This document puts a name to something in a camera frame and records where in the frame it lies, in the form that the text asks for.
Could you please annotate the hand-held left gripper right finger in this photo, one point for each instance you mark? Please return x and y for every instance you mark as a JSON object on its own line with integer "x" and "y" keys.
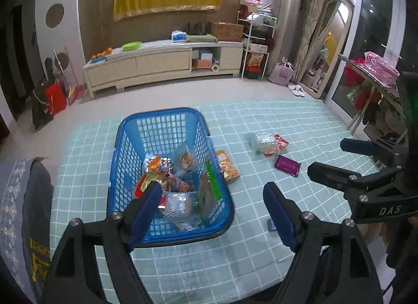
{"x": 281, "y": 216}

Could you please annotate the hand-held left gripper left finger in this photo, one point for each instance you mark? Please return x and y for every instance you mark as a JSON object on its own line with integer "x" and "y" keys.
{"x": 145, "y": 216}

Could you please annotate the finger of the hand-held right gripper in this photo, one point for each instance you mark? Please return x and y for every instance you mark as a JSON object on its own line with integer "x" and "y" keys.
{"x": 359, "y": 147}
{"x": 333, "y": 176}

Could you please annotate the purple snack packet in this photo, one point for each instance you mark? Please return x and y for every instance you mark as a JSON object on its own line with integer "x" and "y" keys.
{"x": 270, "y": 225}

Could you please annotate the red yellow snack packet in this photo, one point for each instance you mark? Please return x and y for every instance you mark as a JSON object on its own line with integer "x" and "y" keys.
{"x": 143, "y": 188}

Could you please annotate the orange striped snack packet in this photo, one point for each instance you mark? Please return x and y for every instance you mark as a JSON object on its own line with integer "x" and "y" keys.
{"x": 169, "y": 180}

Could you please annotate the blue plastic basket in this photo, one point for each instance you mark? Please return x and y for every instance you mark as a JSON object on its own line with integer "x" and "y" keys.
{"x": 121, "y": 176}

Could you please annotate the magenta snack packet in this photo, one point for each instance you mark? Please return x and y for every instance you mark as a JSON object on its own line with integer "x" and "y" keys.
{"x": 287, "y": 165}

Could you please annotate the clear cartoon snack packet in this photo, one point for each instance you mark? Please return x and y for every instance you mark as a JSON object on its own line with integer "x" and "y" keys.
{"x": 186, "y": 162}

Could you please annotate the long orange snack packet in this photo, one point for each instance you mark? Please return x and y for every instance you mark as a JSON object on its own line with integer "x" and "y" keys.
{"x": 228, "y": 167}

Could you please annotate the clear round cake packet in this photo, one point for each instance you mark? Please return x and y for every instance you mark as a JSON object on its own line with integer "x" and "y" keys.
{"x": 263, "y": 142}

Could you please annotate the wooden clothes rack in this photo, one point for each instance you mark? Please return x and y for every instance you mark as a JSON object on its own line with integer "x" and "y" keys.
{"x": 362, "y": 114}

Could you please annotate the dark hanging garment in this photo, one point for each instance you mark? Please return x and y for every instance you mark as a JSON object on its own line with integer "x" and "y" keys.
{"x": 371, "y": 115}

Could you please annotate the teal checked tablecloth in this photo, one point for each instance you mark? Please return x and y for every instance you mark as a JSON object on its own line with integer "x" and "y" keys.
{"x": 248, "y": 186}

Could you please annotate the red hanging clothes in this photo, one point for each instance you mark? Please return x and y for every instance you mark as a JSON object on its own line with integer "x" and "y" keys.
{"x": 359, "y": 91}

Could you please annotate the pink cloth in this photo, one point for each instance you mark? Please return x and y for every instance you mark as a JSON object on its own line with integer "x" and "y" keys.
{"x": 380, "y": 69}

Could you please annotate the white slippers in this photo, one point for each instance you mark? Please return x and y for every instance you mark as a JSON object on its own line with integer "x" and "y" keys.
{"x": 296, "y": 90}

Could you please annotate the arched floor mirror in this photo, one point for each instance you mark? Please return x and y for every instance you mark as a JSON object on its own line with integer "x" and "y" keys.
{"x": 326, "y": 49}

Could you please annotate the pink tote bag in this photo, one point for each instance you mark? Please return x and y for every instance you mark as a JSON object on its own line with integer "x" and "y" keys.
{"x": 282, "y": 74}

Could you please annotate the grey covered chair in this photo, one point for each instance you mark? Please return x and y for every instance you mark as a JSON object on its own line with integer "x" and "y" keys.
{"x": 19, "y": 209}

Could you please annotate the glass sliding door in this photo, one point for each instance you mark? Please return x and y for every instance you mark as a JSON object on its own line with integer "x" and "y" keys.
{"x": 372, "y": 13}

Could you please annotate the pink broom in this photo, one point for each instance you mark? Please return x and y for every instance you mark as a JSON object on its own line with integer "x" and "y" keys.
{"x": 76, "y": 95}

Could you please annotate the patterned curtain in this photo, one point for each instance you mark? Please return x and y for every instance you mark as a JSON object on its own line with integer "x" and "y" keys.
{"x": 310, "y": 13}

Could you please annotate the white shelf rack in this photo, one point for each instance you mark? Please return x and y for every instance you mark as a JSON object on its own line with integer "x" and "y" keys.
{"x": 256, "y": 46}

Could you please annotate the red bag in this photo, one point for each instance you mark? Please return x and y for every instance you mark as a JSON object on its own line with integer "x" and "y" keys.
{"x": 55, "y": 98}

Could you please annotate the standing air conditioner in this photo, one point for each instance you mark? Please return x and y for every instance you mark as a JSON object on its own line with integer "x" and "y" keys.
{"x": 292, "y": 13}

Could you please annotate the black bag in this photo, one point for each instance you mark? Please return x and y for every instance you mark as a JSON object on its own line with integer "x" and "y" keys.
{"x": 40, "y": 108}

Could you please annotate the cream low cabinet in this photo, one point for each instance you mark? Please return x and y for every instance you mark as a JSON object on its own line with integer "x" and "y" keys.
{"x": 163, "y": 62}

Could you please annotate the plate of oranges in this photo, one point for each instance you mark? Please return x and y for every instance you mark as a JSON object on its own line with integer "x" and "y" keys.
{"x": 101, "y": 56}

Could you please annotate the green bowl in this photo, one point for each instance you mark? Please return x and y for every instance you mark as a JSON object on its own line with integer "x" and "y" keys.
{"x": 132, "y": 45}

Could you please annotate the cardboard box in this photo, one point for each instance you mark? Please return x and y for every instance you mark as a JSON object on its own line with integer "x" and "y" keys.
{"x": 227, "y": 31}

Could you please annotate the blue white tissue box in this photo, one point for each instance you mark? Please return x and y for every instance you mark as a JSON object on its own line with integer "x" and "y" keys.
{"x": 179, "y": 36}

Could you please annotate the green folded cloth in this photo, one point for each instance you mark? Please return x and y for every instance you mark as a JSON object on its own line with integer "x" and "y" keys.
{"x": 201, "y": 38}

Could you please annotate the dark bottles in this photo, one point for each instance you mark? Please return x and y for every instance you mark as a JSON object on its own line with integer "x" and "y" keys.
{"x": 197, "y": 28}

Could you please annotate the dark wooden door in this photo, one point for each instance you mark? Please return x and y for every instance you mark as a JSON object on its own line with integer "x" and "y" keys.
{"x": 23, "y": 56}

